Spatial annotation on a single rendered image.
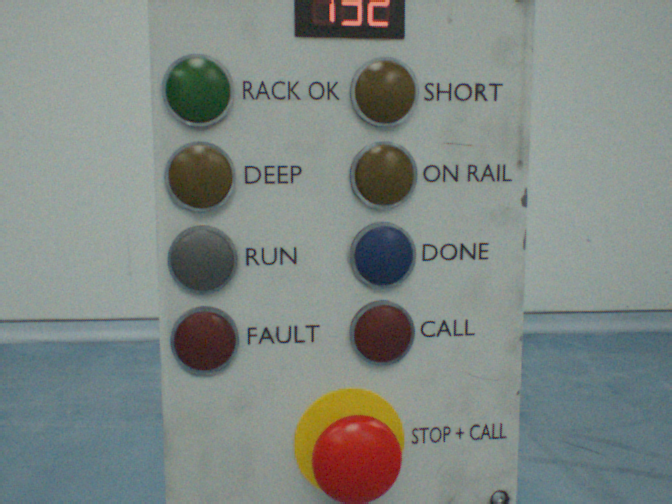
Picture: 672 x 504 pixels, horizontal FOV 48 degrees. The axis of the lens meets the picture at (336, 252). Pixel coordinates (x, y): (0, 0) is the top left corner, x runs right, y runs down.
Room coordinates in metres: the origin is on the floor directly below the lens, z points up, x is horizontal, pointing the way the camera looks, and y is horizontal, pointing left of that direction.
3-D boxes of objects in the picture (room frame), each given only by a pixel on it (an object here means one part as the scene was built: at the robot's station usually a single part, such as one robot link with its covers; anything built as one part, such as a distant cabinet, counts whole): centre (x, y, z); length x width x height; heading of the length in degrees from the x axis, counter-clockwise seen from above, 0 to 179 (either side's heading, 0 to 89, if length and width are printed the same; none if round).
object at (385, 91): (0.33, -0.02, 1.01); 0.03 x 0.01 x 0.03; 99
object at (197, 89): (0.32, 0.06, 1.01); 0.03 x 0.01 x 0.03; 99
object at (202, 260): (0.32, 0.06, 0.94); 0.03 x 0.01 x 0.03; 99
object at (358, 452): (0.33, -0.01, 0.85); 0.04 x 0.04 x 0.04; 9
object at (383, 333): (0.33, -0.02, 0.90); 0.03 x 0.01 x 0.03; 99
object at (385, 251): (0.33, -0.02, 0.94); 0.03 x 0.01 x 0.03; 99
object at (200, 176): (0.32, 0.06, 0.98); 0.03 x 0.01 x 0.03; 99
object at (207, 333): (0.32, 0.06, 0.90); 0.03 x 0.01 x 0.03; 99
